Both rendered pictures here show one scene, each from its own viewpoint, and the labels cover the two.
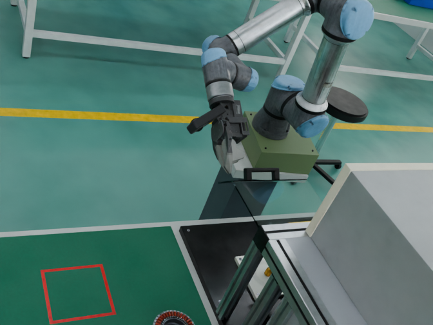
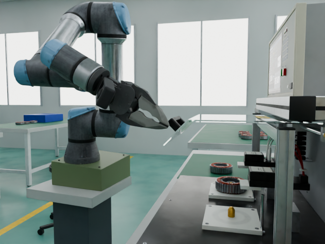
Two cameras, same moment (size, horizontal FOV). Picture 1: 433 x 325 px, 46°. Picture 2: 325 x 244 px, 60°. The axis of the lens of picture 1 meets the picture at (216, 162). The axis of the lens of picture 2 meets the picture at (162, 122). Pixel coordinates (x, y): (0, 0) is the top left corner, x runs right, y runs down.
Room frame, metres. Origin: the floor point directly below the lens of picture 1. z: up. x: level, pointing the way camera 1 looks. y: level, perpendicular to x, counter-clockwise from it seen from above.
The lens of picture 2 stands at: (0.64, 0.39, 1.11)
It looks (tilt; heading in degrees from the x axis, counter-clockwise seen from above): 4 degrees down; 319
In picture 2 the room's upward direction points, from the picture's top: straight up
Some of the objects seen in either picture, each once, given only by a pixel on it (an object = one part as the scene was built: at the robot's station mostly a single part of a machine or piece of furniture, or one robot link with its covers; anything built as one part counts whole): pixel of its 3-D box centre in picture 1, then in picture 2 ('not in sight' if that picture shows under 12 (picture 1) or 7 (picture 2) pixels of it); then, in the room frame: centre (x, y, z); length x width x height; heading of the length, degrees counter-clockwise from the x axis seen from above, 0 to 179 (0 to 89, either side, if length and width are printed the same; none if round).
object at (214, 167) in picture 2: not in sight; (221, 168); (1.49, -0.74, 0.77); 0.11 x 0.11 x 0.04
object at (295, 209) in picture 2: not in sight; (286, 215); (0.98, -0.35, 0.80); 0.07 x 0.05 x 0.06; 126
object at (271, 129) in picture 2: not in sight; (265, 126); (1.08, -0.42, 1.03); 0.62 x 0.01 x 0.03; 126
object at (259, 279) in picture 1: (266, 275); (231, 218); (1.09, -0.26, 0.78); 0.15 x 0.15 x 0.01; 36
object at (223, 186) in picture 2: not in sight; (230, 184); (1.24, -0.46, 0.80); 0.11 x 0.11 x 0.04
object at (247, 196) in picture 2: not in sight; (230, 191); (1.24, -0.46, 0.78); 0.15 x 0.15 x 0.01; 36
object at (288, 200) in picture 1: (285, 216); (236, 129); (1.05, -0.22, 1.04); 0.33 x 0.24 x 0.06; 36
